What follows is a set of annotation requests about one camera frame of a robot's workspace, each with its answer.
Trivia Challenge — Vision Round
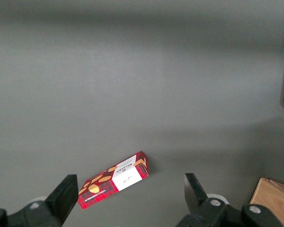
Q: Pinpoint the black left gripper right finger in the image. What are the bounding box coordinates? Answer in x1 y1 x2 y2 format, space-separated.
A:
176 173 284 227

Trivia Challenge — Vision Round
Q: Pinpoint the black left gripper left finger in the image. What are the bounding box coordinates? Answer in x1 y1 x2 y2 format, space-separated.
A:
0 174 79 227

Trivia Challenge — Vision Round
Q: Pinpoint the oak wooden drawer cabinet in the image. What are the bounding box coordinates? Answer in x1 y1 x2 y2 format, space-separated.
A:
249 177 284 227

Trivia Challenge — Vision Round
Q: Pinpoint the red tartan shortbread box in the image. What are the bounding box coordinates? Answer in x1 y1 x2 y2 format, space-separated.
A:
77 150 149 210

